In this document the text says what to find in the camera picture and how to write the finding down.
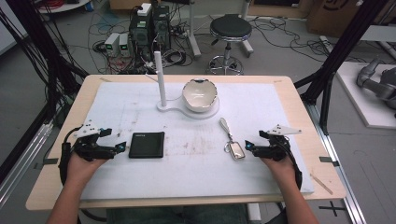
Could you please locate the white device on computer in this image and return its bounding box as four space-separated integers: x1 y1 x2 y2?
136 2 153 17

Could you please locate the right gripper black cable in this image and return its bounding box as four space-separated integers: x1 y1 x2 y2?
279 138 304 191

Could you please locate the wooden table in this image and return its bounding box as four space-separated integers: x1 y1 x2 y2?
25 74 347 212

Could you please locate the silver keychain with keys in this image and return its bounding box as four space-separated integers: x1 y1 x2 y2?
219 117 247 161

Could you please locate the person's right hand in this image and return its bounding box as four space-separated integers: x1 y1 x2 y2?
261 156 297 185

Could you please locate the long black floor cable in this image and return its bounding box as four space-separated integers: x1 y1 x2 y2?
248 16 368 63

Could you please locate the aluminium rail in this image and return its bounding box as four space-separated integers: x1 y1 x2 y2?
303 101 369 224
0 120 54 208

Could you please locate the white ceramic bowl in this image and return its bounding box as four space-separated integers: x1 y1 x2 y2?
181 77 219 114

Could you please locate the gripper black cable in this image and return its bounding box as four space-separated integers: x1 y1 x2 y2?
279 138 304 191
58 126 82 188

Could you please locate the white table mat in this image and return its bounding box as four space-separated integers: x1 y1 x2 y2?
80 81 315 201

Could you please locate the person's left hand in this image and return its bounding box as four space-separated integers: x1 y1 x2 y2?
66 152 108 186

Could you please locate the tangle of floor cables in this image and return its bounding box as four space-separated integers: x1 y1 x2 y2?
88 12 195 75

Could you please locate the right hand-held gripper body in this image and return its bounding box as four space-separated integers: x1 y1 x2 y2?
253 124 303 162

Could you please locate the white power supply box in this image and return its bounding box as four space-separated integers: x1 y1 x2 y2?
119 33 131 56
104 32 121 56

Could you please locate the cardboard box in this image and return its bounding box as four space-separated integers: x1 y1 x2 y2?
305 0 389 39

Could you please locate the black tape cross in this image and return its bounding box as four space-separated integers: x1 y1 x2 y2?
318 200 347 217

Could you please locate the white round table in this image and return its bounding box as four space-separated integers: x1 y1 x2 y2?
35 0 92 15

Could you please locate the thin wooden stick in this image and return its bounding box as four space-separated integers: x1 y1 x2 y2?
309 173 334 196

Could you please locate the white platform board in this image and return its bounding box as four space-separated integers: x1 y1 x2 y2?
335 61 396 131

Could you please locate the black round stool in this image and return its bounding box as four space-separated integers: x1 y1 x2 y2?
206 13 254 76

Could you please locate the black tape strip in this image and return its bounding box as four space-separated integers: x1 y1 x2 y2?
318 156 341 168
33 157 60 171

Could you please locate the black frame post with cables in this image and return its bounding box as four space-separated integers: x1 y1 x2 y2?
0 0 90 125

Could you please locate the white stand with pole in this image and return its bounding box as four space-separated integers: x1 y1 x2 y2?
153 50 220 120

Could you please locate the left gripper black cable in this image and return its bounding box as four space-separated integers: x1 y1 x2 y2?
58 126 82 188

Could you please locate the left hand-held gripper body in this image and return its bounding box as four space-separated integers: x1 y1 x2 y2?
73 119 119 162

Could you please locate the white desk leg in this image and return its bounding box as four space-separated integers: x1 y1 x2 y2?
186 0 203 59
238 0 255 59

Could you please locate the black computer tower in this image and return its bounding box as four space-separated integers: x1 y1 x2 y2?
152 4 172 52
129 11 154 62

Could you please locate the white table leg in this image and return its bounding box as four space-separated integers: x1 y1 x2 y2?
247 203 262 224

